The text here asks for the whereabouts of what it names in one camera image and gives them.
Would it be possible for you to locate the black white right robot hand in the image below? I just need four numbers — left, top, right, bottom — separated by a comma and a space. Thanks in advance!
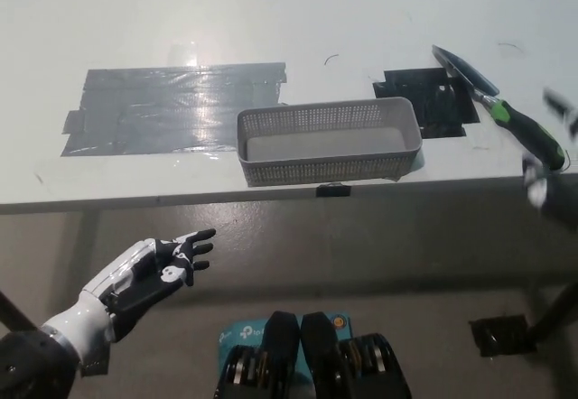
521, 86, 578, 237

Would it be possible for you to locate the garden trowel green black handle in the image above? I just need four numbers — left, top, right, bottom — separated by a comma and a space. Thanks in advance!
431, 44, 568, 173

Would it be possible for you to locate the teal tp-link box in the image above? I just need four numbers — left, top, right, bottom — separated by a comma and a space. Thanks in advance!
218, 311, 353, 399

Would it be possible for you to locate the black tape patch on desk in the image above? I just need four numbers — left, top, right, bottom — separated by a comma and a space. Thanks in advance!
372, 68, 480, 139

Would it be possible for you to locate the black robot left body block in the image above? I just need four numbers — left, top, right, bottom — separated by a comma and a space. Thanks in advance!
214, 311, 302, 399

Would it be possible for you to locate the black slanted table leg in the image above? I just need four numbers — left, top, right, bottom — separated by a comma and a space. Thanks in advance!
0, 288, 37, 332
523, 276, 578, 350

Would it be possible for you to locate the grey perforated plastic basket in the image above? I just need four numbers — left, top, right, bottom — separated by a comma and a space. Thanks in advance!
237, 96, 424, 188

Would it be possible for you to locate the large grey duct tape patch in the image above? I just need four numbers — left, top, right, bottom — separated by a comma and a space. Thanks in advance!
60, 60, 290, 159

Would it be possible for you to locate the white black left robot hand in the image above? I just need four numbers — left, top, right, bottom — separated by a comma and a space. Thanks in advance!
42, 228, 217, 365

